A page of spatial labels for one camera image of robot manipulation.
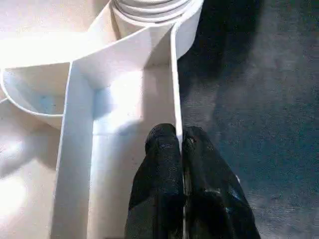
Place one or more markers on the white plastic table top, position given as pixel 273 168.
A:
pixel 119 99

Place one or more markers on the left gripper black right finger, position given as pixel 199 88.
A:
pixel 209 199

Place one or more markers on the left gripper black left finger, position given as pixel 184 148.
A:
pixel 159 189

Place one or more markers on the white plastic table leg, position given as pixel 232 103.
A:
pixel 152 9

